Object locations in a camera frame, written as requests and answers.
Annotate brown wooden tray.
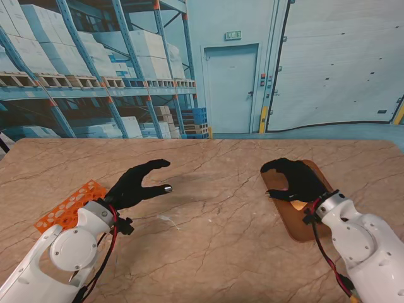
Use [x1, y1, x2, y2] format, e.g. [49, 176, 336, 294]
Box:
[260, 159, 335, 243]

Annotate orange test tube rack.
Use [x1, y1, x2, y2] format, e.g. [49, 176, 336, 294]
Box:
[33, 179, 109, 235]

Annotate red black right arm cables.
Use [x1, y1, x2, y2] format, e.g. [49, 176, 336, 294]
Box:
[304, 189, 360, 300]

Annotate warehouse print backdrop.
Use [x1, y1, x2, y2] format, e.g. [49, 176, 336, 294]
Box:
[0, 0, 404, 141]

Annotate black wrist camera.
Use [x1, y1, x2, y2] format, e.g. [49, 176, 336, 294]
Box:
[302, 206, 319, 225]

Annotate red black arm cables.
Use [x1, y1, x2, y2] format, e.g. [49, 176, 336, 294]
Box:
[71, 203, 122, 303]
[304, 189, 360, 300]

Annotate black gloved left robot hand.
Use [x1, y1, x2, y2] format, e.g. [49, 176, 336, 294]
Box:
[103, 159, 174, 211]

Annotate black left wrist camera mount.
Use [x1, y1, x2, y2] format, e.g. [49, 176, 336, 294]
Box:
[118, 217, 135, 236]

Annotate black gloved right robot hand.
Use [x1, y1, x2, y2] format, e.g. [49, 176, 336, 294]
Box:
[260, 157, 335, 205]

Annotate red black left arm cables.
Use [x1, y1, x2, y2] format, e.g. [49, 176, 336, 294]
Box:
[71, 203, 122, 303]

